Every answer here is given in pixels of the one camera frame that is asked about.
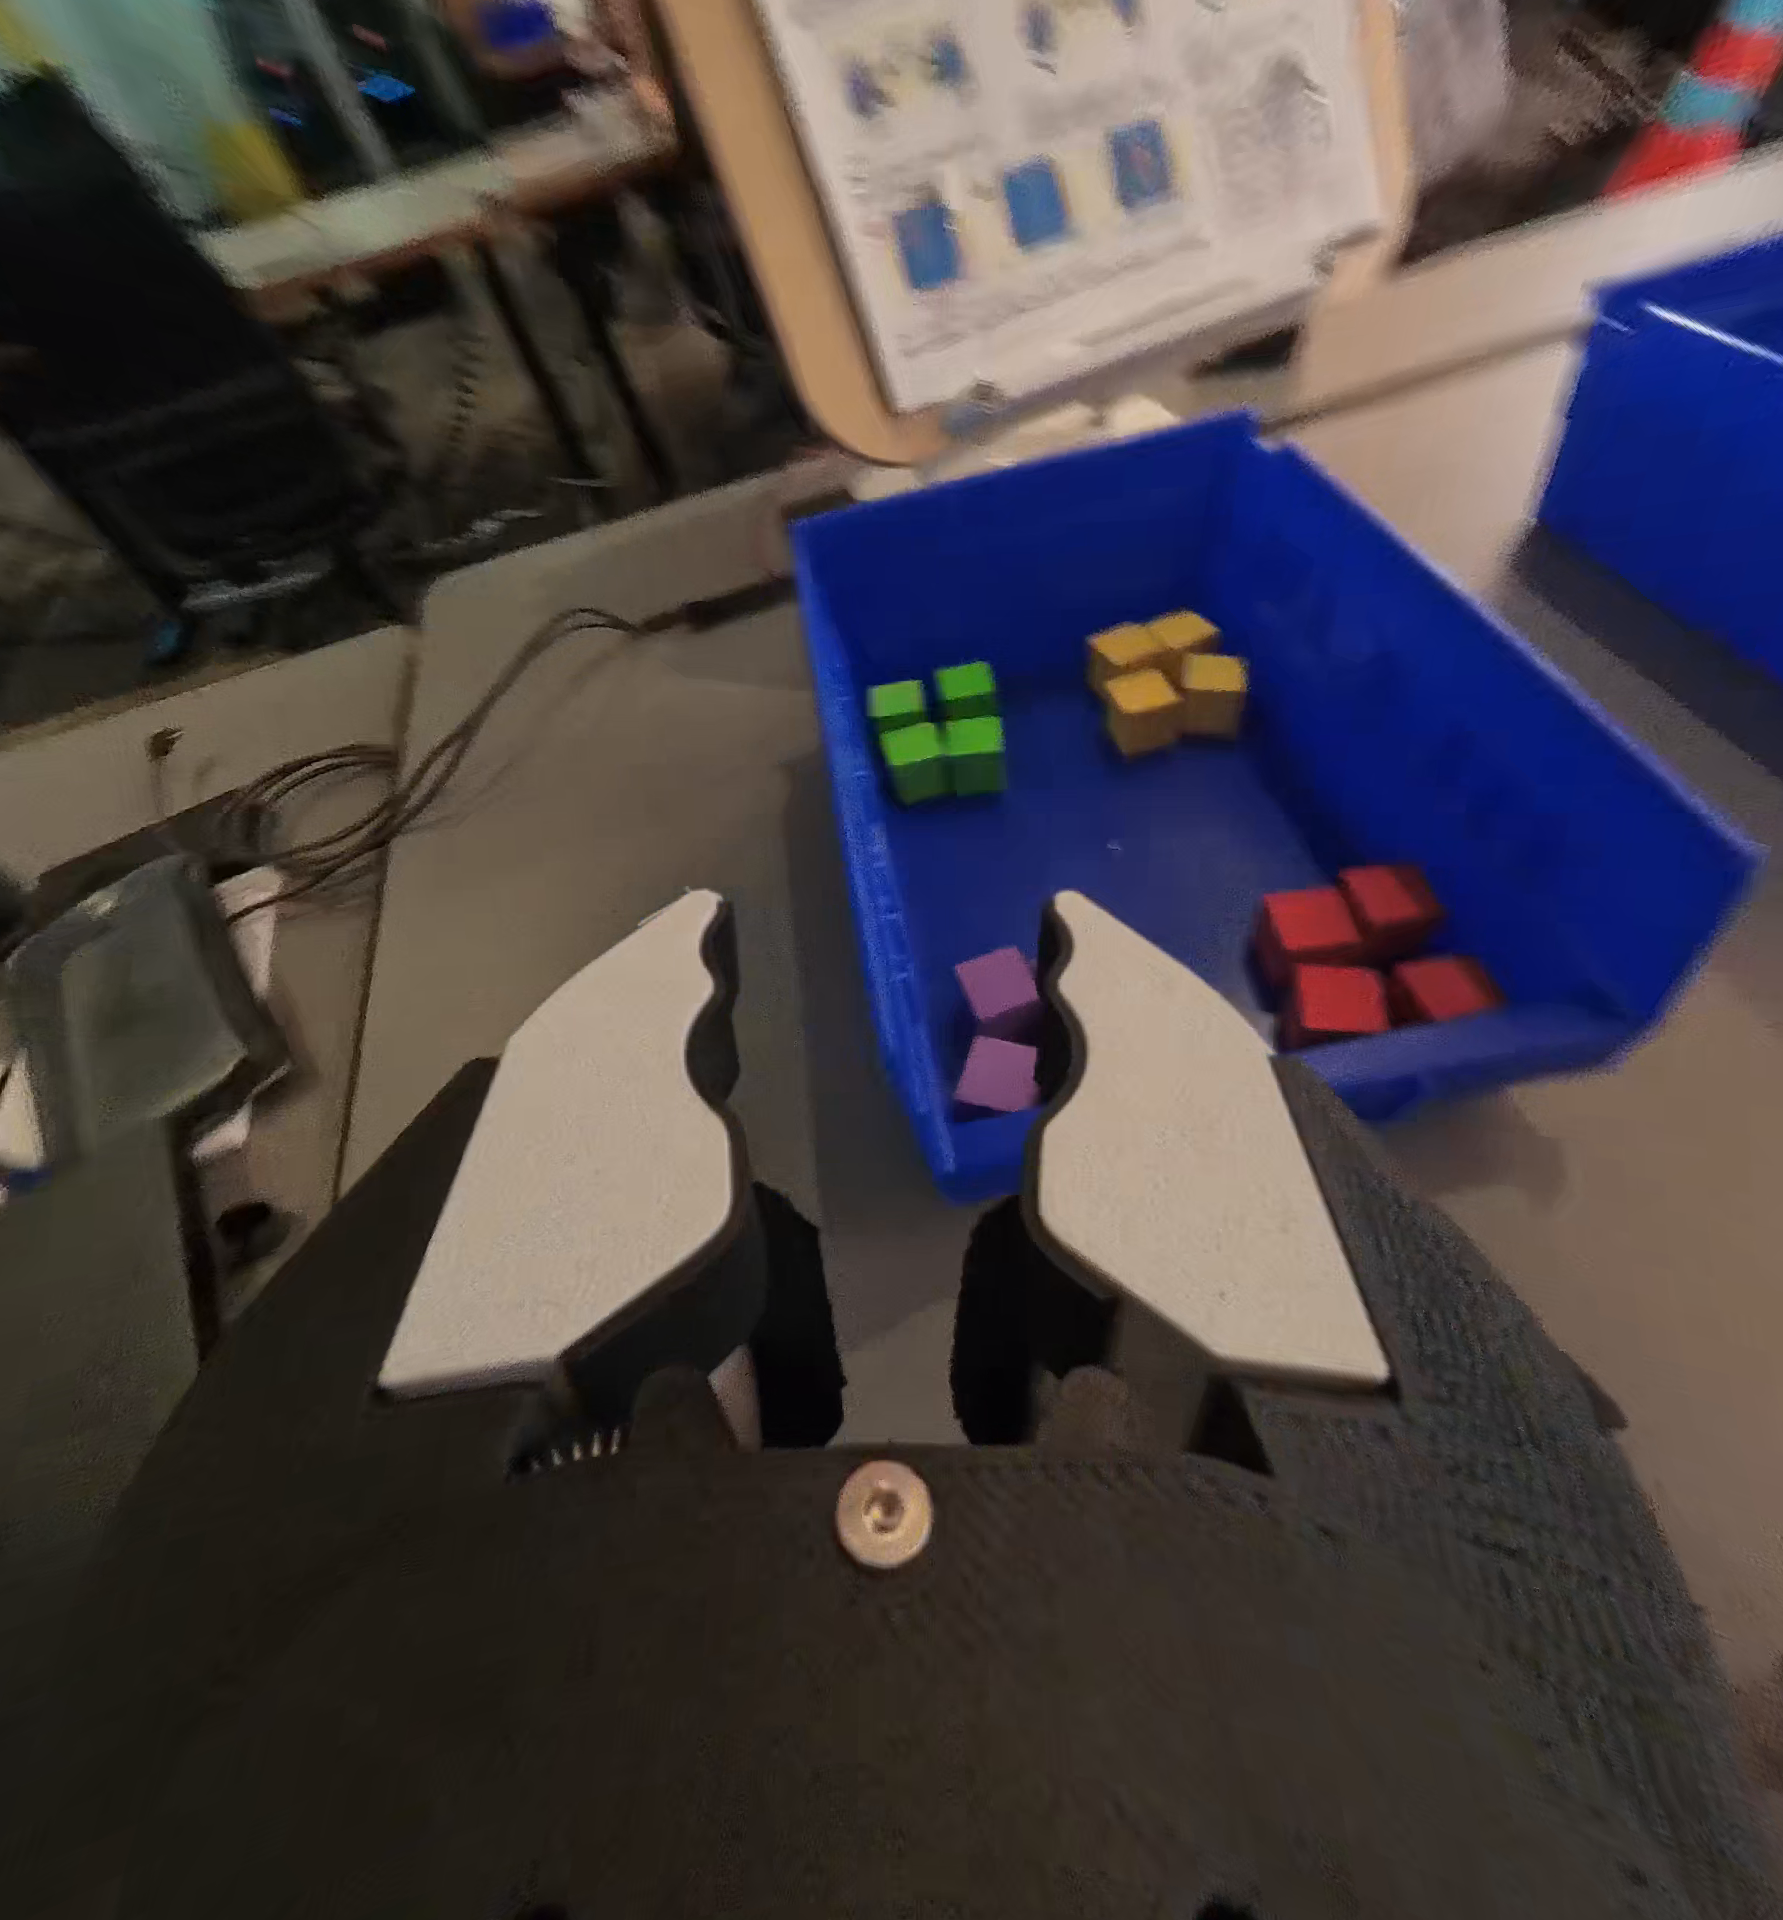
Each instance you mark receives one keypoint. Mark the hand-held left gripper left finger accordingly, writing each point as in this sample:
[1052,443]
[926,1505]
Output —
[576,1185]

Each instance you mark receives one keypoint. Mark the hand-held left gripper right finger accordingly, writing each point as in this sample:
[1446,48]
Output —
[1206,1185]

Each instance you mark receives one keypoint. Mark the blue plastic bin with cubes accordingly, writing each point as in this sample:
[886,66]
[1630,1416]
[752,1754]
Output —
[1162,840]

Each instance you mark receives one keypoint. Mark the purple wooden cube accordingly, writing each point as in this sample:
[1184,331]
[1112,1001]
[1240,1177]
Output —
[996,1077]
[996,991]

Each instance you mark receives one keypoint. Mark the empty blue plastic bin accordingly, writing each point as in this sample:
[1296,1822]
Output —
[1716,480]

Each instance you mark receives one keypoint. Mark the black chair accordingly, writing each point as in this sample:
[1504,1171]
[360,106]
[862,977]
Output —
[126,375]

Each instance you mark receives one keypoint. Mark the instruction sheet on wooden board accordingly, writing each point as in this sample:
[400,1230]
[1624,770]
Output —
[772,271]

